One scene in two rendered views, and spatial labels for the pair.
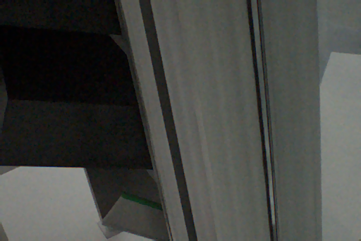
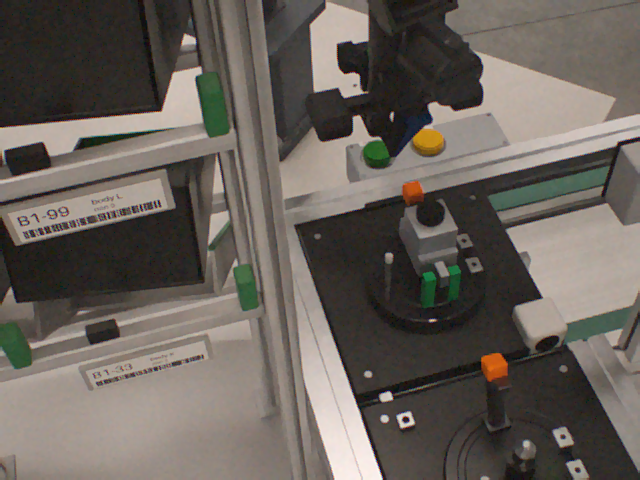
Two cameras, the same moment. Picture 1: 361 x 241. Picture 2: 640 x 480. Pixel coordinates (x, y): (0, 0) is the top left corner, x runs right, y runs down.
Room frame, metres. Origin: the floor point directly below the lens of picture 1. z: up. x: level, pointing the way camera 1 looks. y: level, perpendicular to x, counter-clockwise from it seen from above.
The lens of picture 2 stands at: (0.39, 0.51, 1.79)
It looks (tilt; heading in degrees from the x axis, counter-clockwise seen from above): 51 degrees down; 278
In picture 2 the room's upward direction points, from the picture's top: 4 degrees counter-clockwise
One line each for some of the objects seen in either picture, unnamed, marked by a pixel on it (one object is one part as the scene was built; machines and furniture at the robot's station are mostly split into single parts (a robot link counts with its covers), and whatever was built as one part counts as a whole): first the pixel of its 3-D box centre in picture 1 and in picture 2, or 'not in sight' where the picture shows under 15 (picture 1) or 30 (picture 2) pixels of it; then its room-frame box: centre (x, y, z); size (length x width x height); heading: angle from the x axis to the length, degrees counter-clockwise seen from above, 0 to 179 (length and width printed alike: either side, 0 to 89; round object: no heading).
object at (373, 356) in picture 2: not in sight; (423, 284); (0.35, -0.09, 0.96); 0.24 x 0.24 x 0.02; 20
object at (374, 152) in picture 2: not in sight; (377, 155); (0.41, -0.29, 0.96); 0.04 x 0.04 x 0.02
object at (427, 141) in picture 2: not in sight; (428, 143); (0.35, -0.32, 0.96); 0.04 x 0.04 x 0.02
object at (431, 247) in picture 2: not in sight; (432, 237); (0.35, -0.08, 1.06); 0.08 x 0.04 x 0.07; 111
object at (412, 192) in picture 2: not in sight; (413, 214); (0.37, -0.13, 1.04); 0.04 x 0.02 x 0.08; 110
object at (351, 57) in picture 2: not in sight; (374, 57); (0.42, -0.24, 1.17); 0.07 x 0.07 x 0.06; 20
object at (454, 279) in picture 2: not in sight; (452, 283); (0.32, -0.05, 1.01); 0.01 x 0.01 x 0.05; 20
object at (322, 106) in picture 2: not in sight; (394, 78); (0.39, -0.20, 1.17); 0.19 x 0.06 x 0.08; 21
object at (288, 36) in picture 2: not in sight; (261, 67); (0.59, -0.47, 0.96); 0.15 x 0.15 x 0.20; 63
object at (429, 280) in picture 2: not in sight; (428, 289); (0.35, -0.04, 1.01); 0.01 x 0.01 x 0.05; 20
